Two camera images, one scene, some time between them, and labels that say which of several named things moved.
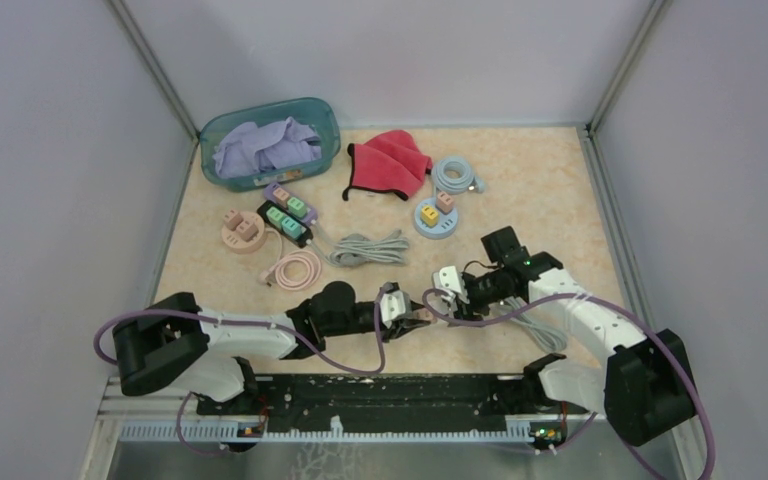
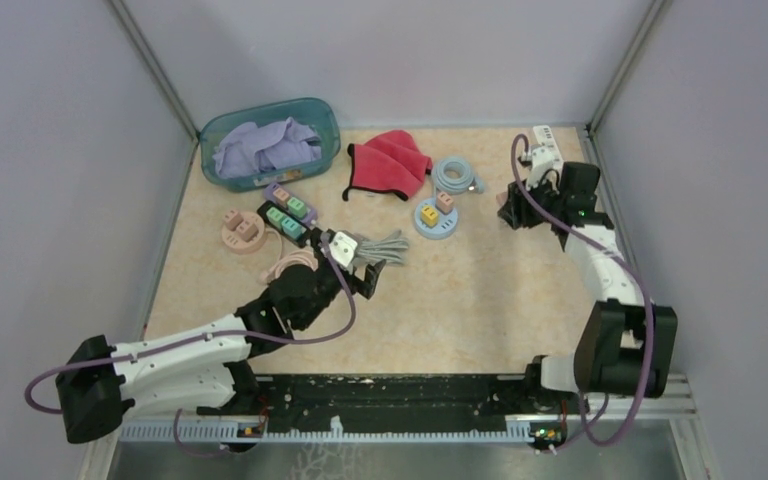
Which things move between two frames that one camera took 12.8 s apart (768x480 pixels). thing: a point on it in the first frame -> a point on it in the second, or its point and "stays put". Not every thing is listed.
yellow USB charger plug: [429, 216] stays put
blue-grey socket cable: [464, 183] stays put
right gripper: [462, 311] -> [515, 211]
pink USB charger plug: [444, 202] stays put
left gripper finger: [402, 326] -> [367, 287]
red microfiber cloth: [390, 161] stays put
